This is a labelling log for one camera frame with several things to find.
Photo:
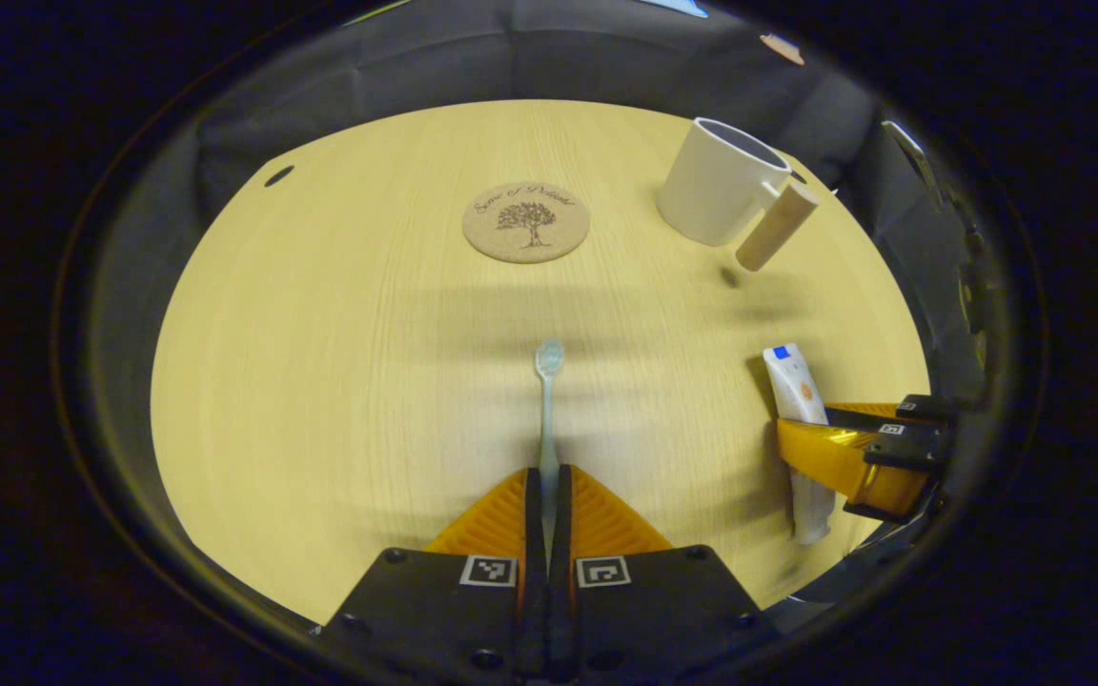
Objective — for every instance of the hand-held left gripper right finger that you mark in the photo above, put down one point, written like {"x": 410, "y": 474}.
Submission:
{"x": 560, "y": 524}

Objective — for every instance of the black backdrop cloth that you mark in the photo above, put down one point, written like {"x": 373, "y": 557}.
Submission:
{"x": 473, "y": 57}

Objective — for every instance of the pale blue toothbrush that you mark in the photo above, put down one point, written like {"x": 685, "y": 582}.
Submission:
{"x": 548, "y": 410}

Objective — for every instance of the white toothpaste tube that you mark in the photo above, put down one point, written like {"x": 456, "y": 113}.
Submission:
{"x": 794, "y": 381}

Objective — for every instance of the round cork coaster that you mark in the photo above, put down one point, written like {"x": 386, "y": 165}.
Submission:
{"x": 525, "y": 221}

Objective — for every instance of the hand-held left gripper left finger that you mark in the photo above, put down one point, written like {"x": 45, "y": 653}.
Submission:
{"x": 533, "y": 524}

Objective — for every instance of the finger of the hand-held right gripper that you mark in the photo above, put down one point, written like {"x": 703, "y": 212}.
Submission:
{"x": 906, "y": 448}
{"x": 925, "y": 410}

